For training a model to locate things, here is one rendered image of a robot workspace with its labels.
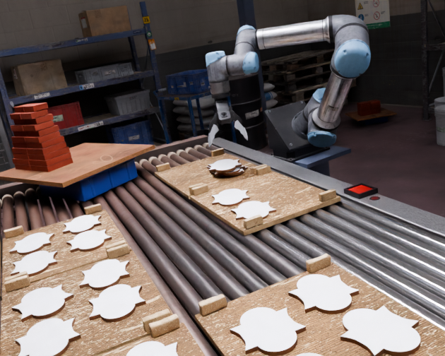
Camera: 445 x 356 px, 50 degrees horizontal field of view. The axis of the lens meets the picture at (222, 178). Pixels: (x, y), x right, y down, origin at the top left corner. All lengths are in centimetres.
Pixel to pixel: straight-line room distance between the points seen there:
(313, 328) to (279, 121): 139
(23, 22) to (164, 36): 183
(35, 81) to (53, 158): 373
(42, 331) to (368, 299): 68
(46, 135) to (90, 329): 113
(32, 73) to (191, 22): 249
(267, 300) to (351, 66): 94
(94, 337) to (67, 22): 566
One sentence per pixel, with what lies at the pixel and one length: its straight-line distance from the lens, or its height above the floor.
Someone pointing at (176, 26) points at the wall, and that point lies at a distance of 701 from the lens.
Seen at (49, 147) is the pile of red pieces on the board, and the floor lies 113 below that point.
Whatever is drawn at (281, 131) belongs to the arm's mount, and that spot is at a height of 100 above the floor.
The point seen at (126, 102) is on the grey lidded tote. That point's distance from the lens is 600.
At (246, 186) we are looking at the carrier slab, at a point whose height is 94.
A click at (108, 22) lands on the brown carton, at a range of 595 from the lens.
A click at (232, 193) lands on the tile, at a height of 94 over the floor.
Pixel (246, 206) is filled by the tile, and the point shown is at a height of 94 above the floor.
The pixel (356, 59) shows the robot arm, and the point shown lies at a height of 132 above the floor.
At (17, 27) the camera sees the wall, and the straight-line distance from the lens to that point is 636.
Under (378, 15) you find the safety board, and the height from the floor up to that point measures 127.
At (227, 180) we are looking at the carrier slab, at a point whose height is 94.
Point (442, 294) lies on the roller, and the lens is 109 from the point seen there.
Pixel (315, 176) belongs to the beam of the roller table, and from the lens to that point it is 178.
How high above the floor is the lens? 150
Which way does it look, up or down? 18 degrees down
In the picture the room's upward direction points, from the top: 9 degrees counter-clockwise
